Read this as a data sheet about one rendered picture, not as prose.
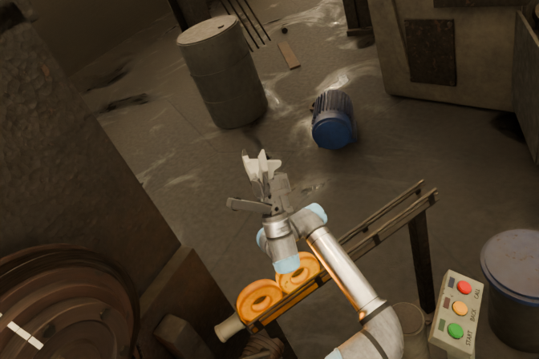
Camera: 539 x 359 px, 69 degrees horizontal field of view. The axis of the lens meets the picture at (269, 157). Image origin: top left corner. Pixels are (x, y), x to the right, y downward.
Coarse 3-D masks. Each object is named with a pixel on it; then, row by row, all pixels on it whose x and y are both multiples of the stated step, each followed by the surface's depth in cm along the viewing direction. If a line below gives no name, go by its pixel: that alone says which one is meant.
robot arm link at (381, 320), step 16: (304, 208) 120; (320, 208) 119; (304, 224) 116; (320, 224) 116; (320, 240) 113; (336, 240) 115; (320, 256) 113; (336, 256) 111; (336, 272) 109; (352, 272) 108; (352, 288) 106; (368, 288) 106; (352, 304) 107; (368, 304) 104; (384, 304) 103; (368, 320) 102; (384, 320) 100; (384, 336) 98; (400, 336) 99; (400, 352) 97
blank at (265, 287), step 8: (264, 280) 127; (272, 280) 129; (248, 288) 125; (256, 288) 124; (264, 288) 125; (272, 288) 127; (280, 288) 129; (240, 296) 126; (248, 296) 124; (256, 296) 126; (272, 296) 129; (280, 296) 131; (240, 304) 125; (248, 304) 126; (264, 304) 132; (272, 304) 131; (240, 312) 126; (248, 312) 127; (256, 312) 129; (248, 320) 129
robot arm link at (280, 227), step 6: (288, 216) 106; (264, 222) 106; (270, 222) 104; (276, 222) 103; (282, 222) 104; (288, 222) 105; (264, 228) 106; (270, 228) 104; (276, 228) 103; (282, 228) 103; (288, 228) 105; (270, 234) 104; (276, 234) 104; (282, 234) 104
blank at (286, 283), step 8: (304, 256) 127; (312, 256) 129; (304, 264) 128; (312, 264) 130; (304, 272) 133; (312, 272) 132; (280, 280) 127; (288, 280) 129; (296, 280) 132; (304, 280) 132; (288, 288) 130
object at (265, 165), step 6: (258, 156) 97; (264, 156) 97; (258, 162) 98; (264, 162) 97; (270, 162) 98; (276, 162) 99; (264, 168) 98; (270, 168) 100; (276, 168) 101; (258, 174) 101; (270, 174) 101
